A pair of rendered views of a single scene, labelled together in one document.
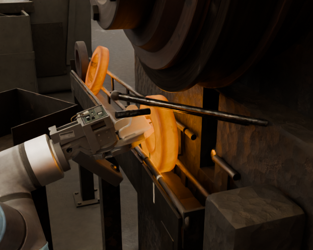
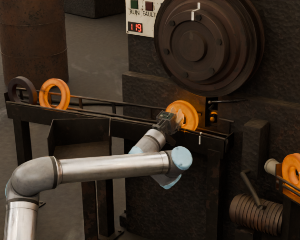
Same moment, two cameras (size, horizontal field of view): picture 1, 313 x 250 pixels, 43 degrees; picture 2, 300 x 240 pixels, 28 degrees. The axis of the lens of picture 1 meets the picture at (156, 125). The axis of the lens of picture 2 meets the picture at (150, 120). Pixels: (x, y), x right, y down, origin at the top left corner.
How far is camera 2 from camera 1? 207 cm
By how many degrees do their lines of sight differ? 35
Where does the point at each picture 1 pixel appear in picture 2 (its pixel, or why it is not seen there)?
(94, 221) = (55, 215)
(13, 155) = (150, 139)
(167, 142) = (195, 118)
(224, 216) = (254, 127)
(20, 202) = not seen: hidden behind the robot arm
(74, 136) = (165, 126)
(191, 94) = (195, 96)
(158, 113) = (189, 107)
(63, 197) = not seen: hidden behind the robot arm
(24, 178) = (157, 148)
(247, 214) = (259, 125)
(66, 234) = (46, 229)
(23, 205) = not seen: hidden behind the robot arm
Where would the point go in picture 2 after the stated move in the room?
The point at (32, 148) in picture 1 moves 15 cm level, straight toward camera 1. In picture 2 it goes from (155, 135) to (187, 143)
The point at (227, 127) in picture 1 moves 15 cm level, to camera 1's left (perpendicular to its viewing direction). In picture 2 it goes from (225, 105) to (198, 114)
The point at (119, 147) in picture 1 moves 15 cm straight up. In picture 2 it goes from (179, 126) to (180, 93)
